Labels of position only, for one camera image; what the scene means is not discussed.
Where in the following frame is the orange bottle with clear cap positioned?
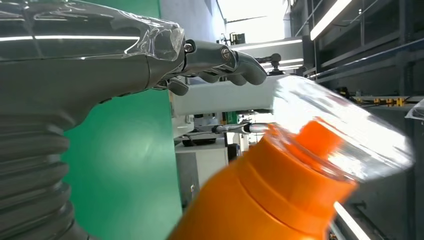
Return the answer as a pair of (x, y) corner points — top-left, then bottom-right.
(167, 75), (417, 240)

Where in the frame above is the green table mat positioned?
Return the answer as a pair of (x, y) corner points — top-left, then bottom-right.
(61, 0), (184, 240)

